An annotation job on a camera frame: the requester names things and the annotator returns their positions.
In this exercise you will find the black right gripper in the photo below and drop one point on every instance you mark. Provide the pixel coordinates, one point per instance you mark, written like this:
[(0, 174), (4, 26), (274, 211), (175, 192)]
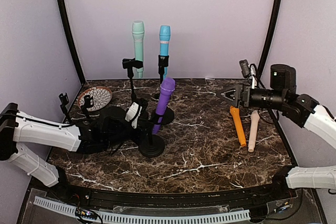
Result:
[(245, 93)]

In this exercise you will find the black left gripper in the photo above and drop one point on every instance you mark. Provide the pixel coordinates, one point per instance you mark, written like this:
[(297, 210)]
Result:
[(142, 131)]

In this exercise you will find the black stand of purple microphone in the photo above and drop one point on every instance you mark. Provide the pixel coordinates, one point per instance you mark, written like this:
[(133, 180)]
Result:
[(151, 144)]

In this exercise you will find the orange microphone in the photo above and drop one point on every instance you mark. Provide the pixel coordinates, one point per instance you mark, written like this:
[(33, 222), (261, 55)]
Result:
[(238, 125)]

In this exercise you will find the beige microphone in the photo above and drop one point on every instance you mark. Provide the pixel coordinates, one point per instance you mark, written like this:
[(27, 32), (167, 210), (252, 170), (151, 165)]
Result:
[(253, 130)]

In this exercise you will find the purple microphone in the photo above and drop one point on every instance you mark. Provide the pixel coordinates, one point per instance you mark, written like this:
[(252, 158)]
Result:
[(166, 90)]

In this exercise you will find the black stand of beige microphone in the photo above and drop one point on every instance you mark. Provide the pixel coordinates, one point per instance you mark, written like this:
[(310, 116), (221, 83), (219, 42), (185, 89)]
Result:
[(88, 103)]

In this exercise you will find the black stand of mint microphone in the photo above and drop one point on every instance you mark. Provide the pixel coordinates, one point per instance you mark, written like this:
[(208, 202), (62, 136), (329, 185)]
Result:
[(129, 64)]

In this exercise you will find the black stand of blue microphone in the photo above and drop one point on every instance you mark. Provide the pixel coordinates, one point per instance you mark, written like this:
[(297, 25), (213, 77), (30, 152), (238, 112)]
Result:
[(168, 116)]

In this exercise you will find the black stand of orange microphone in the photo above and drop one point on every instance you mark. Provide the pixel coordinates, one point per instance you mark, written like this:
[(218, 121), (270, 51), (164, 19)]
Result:
[(64, 102)]

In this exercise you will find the blue microphone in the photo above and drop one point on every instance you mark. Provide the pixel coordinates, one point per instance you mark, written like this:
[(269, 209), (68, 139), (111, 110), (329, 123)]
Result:
[(164, 36)]

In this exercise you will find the mint green microphone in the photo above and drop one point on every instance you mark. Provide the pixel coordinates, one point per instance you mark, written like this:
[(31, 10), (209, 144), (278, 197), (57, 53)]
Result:
[(138, 37)]

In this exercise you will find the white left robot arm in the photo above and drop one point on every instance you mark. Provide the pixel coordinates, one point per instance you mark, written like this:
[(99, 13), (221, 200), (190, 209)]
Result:
[(113, 126)]

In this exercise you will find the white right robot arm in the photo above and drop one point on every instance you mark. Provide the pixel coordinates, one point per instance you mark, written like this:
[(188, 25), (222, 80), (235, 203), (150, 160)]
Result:
[(301, 109)]

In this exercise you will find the flower pattern ceramic plate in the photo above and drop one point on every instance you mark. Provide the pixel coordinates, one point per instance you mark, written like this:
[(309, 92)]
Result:
[(101, 97)]

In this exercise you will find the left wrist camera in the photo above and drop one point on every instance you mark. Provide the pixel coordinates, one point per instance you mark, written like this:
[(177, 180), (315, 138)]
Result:
[(137, 111)]

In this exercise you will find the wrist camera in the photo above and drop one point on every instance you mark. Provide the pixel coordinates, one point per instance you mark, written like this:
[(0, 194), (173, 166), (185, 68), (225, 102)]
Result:
[(137, 111), (249, 72)]

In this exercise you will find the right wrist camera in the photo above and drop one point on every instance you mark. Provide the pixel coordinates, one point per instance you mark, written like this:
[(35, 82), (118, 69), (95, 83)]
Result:
[(249, 72)]

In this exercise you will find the black front rail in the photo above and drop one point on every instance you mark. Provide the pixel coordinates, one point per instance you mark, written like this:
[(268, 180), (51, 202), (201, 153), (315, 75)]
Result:
[(96, 198)]

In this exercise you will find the white slotted cable duct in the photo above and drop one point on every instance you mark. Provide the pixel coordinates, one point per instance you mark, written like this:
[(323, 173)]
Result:
[(84, 215)]

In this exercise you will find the right black frame post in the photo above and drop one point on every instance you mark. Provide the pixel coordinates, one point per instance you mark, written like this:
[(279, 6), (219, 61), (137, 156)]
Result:
[(269, 37)]

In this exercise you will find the black frame post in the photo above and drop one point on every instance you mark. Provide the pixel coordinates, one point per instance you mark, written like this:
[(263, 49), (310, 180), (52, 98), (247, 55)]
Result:
[(269, 37), (70, 40)]

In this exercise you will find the left black frame post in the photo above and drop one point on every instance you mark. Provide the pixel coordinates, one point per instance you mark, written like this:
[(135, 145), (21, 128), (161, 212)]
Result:
[(70, 40)]

